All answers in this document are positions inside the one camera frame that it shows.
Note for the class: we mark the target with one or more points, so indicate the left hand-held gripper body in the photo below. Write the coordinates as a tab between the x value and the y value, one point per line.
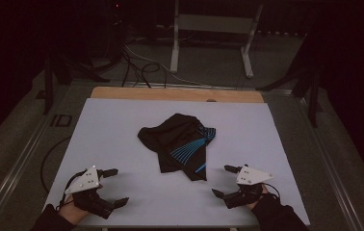
85	183

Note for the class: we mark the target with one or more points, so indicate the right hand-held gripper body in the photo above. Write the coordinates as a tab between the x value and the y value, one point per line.
250	176

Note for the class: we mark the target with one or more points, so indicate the black shirt with blue print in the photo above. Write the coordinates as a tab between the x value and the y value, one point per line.
170	138

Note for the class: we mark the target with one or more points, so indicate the person's right hand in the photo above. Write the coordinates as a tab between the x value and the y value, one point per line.
260	200

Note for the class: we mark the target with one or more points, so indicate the person's left hand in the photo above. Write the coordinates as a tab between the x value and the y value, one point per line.
72	211

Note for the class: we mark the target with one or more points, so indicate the white table mat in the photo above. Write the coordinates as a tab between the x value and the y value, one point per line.
122	134

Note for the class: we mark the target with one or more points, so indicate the black metal stand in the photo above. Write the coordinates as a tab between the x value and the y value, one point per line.
49	86
313	96

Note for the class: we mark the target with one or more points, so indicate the metal floor rail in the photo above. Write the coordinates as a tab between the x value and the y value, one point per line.
334	166
19	163

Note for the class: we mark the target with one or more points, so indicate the white metal stand frame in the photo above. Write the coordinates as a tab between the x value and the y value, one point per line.
215	24

